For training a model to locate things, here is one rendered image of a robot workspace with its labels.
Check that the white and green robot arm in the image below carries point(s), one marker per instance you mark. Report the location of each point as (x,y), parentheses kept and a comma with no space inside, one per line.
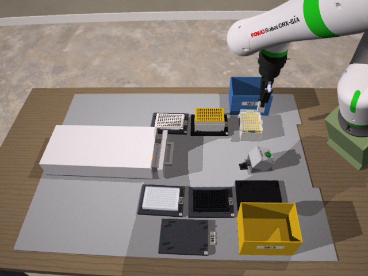
(270,34)

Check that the yellow open-top box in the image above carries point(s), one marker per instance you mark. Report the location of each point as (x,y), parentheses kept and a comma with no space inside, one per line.
(269,228)

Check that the beige label with h1 text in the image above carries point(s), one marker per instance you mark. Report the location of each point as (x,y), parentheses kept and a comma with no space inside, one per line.
(212,238)

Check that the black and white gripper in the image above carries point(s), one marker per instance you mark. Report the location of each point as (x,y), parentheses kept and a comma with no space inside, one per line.
(267,80)

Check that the blue open-top bin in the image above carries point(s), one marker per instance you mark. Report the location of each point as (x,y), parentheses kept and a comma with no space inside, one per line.
(245,94)

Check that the grey bench mat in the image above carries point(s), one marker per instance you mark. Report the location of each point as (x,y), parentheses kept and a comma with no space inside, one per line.
(98,216)

